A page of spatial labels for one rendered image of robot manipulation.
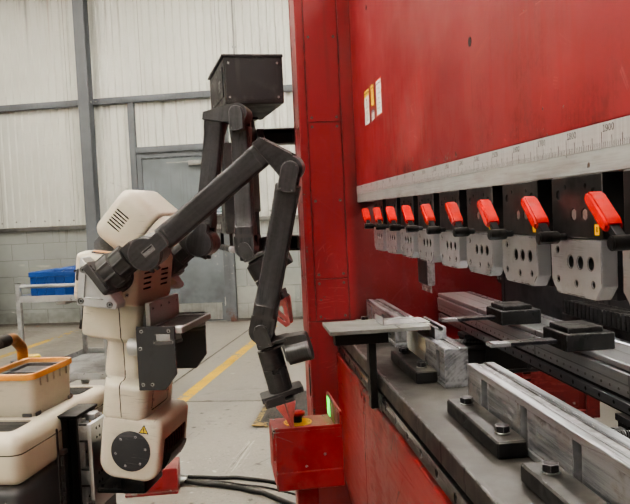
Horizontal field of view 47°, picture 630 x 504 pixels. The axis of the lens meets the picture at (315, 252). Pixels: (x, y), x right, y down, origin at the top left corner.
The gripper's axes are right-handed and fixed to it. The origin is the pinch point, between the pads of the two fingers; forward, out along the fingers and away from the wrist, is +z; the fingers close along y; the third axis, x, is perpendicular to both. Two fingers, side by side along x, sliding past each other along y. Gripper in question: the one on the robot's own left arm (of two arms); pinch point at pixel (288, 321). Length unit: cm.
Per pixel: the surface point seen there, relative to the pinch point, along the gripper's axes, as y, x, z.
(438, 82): -39, -66, -32
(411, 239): -10.8, -42.7, -3.9
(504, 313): -9, -54, 25
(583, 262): -105, -64, 7
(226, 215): 73, 18, -45
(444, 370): -31, -35, 27
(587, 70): -106, -76, -15
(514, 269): -81, -57, 7
